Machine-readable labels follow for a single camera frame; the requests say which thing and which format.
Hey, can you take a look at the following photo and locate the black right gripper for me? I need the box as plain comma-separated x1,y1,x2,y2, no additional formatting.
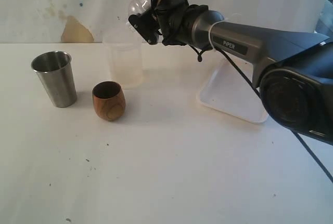
152,0,189,45

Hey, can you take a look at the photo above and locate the clear dome shaker lid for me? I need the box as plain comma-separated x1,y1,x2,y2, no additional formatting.
126,0,156,34

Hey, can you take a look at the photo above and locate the brown wooden cup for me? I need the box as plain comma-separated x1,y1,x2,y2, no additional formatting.
92,81,126,121

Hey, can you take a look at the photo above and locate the stainless steel cup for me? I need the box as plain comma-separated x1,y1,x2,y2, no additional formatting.
31,51,77,108

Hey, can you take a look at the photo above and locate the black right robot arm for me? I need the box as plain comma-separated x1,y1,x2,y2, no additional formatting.
150,0,332,144

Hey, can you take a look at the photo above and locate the translucent plastic container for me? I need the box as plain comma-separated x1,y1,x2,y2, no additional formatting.
103,28,144,89

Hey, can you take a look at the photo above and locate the white rectangular tray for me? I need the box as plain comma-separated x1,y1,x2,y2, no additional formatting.
197,58,268,124

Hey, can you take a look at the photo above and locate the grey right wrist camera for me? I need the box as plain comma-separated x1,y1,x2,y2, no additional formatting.
128,9,161,45

